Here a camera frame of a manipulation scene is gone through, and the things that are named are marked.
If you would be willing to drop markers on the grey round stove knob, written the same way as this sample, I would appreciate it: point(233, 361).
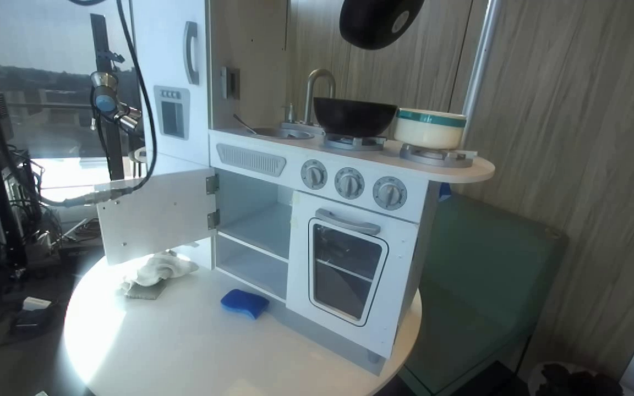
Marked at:
point(389, 195)
point(313, 175)
point(350, 184)

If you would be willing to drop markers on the blue sponge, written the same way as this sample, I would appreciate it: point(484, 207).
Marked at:
point(243, 301)

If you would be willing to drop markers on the black bag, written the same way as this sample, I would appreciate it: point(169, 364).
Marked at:
point(573, 382)

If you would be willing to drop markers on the black tripod pole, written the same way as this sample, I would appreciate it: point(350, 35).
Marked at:
point(100, 35)

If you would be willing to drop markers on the black floor box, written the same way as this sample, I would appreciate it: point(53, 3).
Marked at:
point(31, 322)

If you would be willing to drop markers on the white toy kitchen unit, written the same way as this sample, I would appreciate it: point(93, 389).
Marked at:
point(253, 220)

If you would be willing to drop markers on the crumpled white cloth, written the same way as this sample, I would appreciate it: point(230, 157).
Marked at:
point(155, 269)

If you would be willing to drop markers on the black equipment stand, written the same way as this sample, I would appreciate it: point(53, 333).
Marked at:
point(11, 211)

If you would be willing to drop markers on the small white cabinet door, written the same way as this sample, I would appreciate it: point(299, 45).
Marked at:
point(155, 211)

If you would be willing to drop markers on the white oven door with window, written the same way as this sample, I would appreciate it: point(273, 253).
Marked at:
point(301, 293)

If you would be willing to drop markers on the small white paper piece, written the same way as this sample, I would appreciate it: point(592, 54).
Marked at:
point(35, 301)

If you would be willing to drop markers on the black plastic bowl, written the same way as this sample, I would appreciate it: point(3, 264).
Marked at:
point(375, 25)
point(357, 120)

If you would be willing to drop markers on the white pot with teal stripe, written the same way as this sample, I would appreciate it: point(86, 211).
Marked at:
point(428, 135)

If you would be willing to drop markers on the small grey wall bracket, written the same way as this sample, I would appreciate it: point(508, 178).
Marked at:
point(232, 84)

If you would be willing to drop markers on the curved metal toy faucet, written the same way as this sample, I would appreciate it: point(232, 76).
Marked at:
point(308, 95)

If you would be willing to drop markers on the green upholstered bench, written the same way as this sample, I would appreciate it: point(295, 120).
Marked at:
point(478, 293)

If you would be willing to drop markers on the grey vertical pole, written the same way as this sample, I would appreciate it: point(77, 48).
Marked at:
point(483, 58)

